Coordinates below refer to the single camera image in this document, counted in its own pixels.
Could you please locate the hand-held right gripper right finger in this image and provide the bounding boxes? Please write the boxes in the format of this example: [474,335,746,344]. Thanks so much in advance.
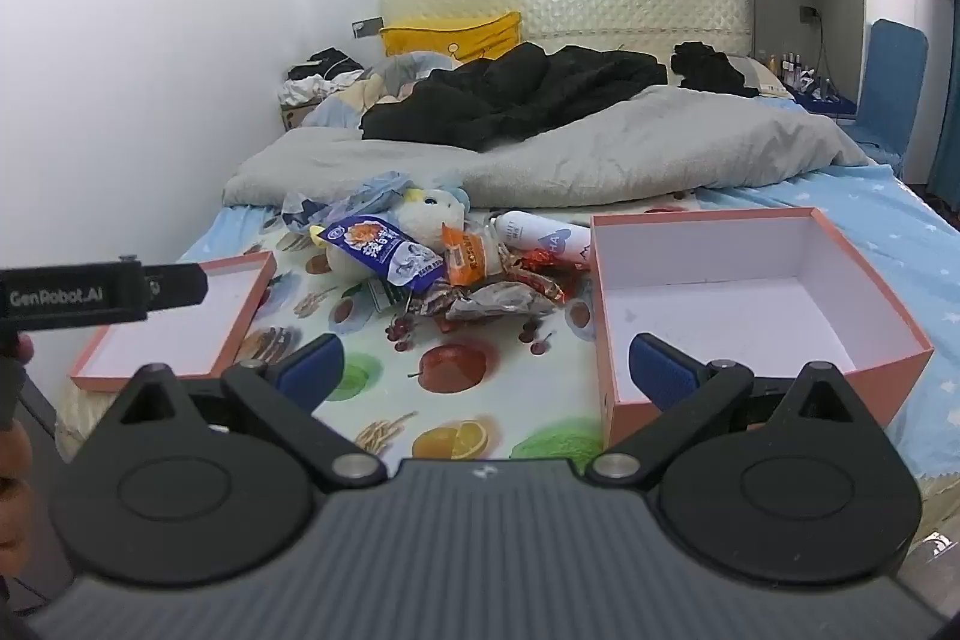
[586,332,872,489]

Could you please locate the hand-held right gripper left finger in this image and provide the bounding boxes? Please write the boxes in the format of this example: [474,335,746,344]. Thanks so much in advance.
[112,332,388,492]

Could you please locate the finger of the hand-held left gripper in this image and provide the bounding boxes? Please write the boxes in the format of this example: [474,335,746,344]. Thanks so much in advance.
[146,263,210,314]

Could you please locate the pink cardboard box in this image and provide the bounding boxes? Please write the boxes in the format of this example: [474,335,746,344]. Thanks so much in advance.
[590,206,935,450]

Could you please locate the blue snack packet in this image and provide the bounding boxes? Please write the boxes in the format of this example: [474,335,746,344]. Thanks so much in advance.
[318,218,446,293]

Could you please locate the red snack packet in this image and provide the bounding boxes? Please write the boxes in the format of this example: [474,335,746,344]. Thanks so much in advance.
[513,248,594,305]

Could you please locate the silver brown snack packet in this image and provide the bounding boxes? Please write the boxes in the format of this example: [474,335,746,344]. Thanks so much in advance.
[441,280,557,324]

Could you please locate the orange snack packet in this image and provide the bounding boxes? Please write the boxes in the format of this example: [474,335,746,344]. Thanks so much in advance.
[440,223,512,286]

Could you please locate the person's left hand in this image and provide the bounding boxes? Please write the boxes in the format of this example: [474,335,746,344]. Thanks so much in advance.
[0,335,36,555]

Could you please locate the pink box lid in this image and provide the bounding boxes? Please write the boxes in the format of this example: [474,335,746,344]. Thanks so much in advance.
[69,250,278,393]

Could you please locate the fruit printed sheet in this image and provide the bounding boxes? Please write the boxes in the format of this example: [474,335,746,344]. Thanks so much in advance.
[176,201,625,462]

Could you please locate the light blue plastic bag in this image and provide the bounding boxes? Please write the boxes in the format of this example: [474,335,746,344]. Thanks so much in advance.
[283,170,422,238]

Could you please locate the white spray bottle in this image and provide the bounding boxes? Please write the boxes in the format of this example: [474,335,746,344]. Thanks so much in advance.
[490,209,594,267]

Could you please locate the white and blue plush toy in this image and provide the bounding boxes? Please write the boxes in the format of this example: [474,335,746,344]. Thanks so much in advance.
[313,186,470,283]

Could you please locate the grey duvet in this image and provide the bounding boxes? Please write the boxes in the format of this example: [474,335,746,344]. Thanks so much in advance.
[223,83,876,211]

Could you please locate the pile of mixed clothes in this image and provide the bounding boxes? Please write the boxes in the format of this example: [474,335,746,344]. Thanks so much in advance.
[280,48,370,103]

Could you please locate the cartoon printed blanket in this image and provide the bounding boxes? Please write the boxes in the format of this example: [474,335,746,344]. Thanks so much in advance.
[300,51,452,129]

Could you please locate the small black garment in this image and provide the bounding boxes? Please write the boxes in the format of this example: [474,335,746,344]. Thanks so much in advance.
[669,41,764,99]

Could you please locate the black clothes heap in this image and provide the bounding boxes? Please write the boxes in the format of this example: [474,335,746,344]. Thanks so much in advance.
[359,43,670,154]

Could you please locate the group of small bottles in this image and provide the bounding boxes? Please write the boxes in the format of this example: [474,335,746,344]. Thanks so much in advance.
[756,50,857,110]

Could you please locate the yellow pillow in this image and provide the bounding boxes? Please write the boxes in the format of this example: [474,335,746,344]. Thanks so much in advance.
[379,11,523,64]

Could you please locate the blue chair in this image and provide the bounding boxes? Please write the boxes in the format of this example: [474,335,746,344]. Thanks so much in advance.
[853,18,932,178]

